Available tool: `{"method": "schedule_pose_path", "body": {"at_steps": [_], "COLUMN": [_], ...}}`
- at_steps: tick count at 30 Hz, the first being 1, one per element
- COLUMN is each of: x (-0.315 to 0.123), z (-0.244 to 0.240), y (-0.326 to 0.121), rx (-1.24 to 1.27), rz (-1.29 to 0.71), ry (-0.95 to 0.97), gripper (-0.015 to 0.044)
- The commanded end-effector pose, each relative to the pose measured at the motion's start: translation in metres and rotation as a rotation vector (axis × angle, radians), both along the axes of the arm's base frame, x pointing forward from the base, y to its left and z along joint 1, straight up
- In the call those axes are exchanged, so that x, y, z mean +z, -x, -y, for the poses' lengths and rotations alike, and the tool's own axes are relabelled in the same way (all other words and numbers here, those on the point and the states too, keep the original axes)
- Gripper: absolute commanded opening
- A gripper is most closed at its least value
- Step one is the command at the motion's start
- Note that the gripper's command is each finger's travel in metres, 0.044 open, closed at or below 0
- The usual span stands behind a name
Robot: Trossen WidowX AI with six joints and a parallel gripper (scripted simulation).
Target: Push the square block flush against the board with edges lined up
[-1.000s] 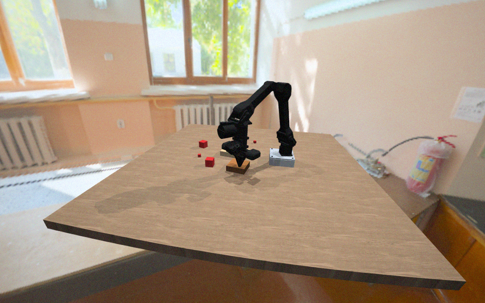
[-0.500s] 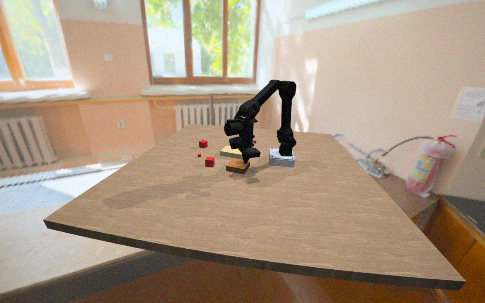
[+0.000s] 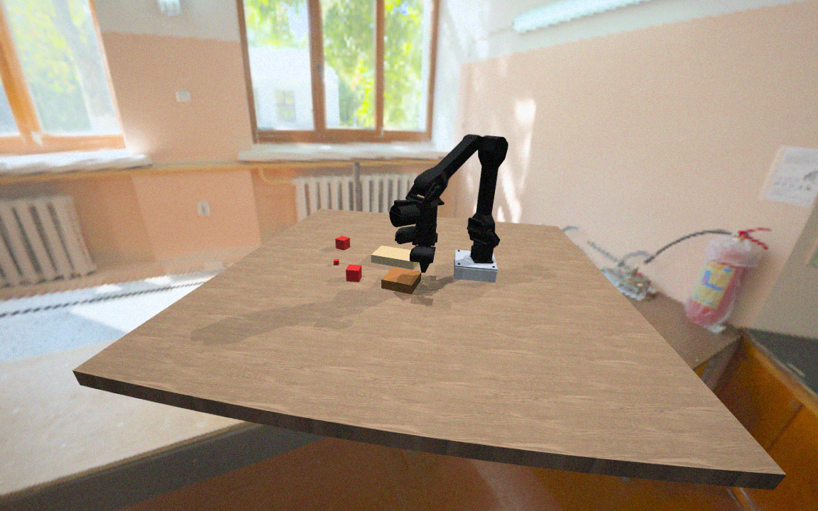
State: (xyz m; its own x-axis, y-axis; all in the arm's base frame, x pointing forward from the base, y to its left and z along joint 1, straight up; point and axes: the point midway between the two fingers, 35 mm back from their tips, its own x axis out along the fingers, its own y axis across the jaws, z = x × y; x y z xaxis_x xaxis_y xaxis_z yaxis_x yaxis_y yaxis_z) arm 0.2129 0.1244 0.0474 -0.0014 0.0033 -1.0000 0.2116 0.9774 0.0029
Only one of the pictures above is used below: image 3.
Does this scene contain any cream flat rectangular board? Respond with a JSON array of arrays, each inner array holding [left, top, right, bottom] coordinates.
[[371, 246, 418, 270]]

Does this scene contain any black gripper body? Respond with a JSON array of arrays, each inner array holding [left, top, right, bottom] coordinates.
[[410, 222, 438, 263]]

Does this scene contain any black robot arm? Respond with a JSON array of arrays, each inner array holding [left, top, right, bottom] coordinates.
[[389, 134, 508, 263]]

